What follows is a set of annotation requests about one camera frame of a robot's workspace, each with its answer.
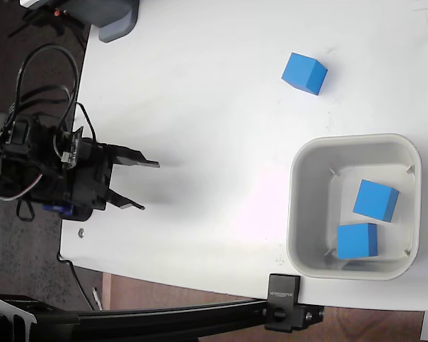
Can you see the green camera circuit board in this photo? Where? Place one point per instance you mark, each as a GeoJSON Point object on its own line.
{"type": "Point", "coordinates": [72, 147]}

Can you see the gray device housing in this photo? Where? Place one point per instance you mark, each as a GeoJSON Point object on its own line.
{"type": "Point", "coordinates": [110, 18]}

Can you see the black aluminium rail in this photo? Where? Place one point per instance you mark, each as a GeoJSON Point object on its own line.
{"type": "Point", "coordinates": [171, 317]}

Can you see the black and gray robot arm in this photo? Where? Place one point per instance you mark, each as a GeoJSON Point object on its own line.
{"type": "Point", "coordinates": [21, 160]}

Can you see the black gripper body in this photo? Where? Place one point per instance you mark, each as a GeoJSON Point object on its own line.
{"type": "Point", "coordinates": [92, 178]}

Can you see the black rail end bracket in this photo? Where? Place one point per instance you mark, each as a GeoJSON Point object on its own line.
{"type": "Point", "coordinates": [18, 317]}

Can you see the blue plastic motor part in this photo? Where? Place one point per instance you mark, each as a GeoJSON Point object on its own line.
{"type": "Point", "coordinates": [62, 209]}

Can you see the black table clamp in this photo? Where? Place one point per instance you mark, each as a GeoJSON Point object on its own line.
{"type": "Point", "coordinates": [283, 303]}

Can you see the white plastic bin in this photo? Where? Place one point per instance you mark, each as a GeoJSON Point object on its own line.
{"type": "Point", "coordinates": [306, 213]}

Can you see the small metal nut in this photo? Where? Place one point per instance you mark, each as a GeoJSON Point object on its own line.
{"type": "Point", "coordinates": [81, 232]}

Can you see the blue cube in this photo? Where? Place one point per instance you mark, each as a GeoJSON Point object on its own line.
{"type": "Point", "coordinates": [374, 199]}
{"type": "Point", "coordinates": [301, 71]}
{"type": "Point", "coordinates": [355, 240]}

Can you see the black stand with red button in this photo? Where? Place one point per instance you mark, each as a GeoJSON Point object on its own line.
{"type": "Point", "coordinates": [43, 18]}

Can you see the white flat object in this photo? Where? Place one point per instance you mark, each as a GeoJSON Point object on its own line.
{"type": "Point", "coordinates": [32, 3]}

